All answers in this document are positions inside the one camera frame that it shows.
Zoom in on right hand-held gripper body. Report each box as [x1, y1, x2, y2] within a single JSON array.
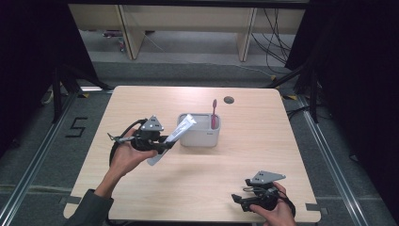
[[247, 169, 287, 212]]

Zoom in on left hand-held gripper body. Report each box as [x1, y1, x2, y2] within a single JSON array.
[[130, 115, 165, 154]]

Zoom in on white toothpaste tube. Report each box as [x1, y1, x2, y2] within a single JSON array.
[[146, 113, 198, 167]]

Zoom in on grey plastic holder box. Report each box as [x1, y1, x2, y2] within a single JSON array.
[[176, 112, 222, 148]]

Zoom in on pink toothbrush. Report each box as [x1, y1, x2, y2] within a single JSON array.
[[210, 98, 219, 131]]

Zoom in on person's right hand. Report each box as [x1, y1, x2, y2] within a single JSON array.
[[249, 181, 297, 226]]

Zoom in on person's left hand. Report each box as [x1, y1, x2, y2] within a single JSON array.
[[108, 127, 158, 182]]

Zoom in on black metal stand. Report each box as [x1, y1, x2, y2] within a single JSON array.
[[265, 60, 320, 124], [51, 60, 115, 124]]

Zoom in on small coloured items under desk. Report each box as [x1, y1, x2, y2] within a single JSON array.
[[102, 29, 127, 53]]

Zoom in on light wooden background desk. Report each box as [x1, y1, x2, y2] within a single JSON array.
[[69, 3, 307, 63]]

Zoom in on black curtain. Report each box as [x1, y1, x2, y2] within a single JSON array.
[[284, 0, 399, 219], [0, 0, 99, 156]]

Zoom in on silver cable plug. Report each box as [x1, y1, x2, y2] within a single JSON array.
[[106, 132, 136, 144]]

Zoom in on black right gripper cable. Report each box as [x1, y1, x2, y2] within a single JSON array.
[[278, 190, 296, 218]]

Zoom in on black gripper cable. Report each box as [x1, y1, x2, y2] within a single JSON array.
[[107, 118, 149, 168], [278, 190, 296, 218]]

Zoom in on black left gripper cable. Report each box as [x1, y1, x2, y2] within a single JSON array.
[[107, 118, 149, 168]]

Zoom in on aluminium floor rail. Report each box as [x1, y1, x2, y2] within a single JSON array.
[[295, 93, 369, 226], [0, 91, 79, 226]]

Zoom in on hanging black cable bundle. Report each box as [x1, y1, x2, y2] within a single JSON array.
[[250, 8, 294, 75]]

